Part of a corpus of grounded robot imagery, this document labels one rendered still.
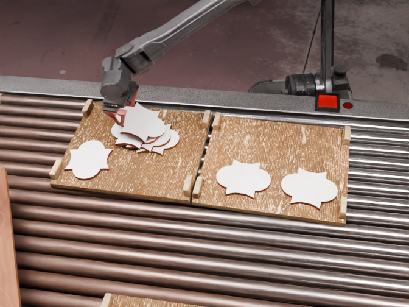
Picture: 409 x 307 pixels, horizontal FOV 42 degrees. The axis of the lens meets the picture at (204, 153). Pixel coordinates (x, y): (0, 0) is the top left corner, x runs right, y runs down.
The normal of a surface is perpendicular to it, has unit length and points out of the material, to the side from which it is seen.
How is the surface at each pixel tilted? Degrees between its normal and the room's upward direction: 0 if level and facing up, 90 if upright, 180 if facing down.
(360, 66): 0
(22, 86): 0
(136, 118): 20
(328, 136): 0
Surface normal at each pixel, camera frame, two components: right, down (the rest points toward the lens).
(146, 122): 0.26, -0.57
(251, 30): -0.06, -0.68
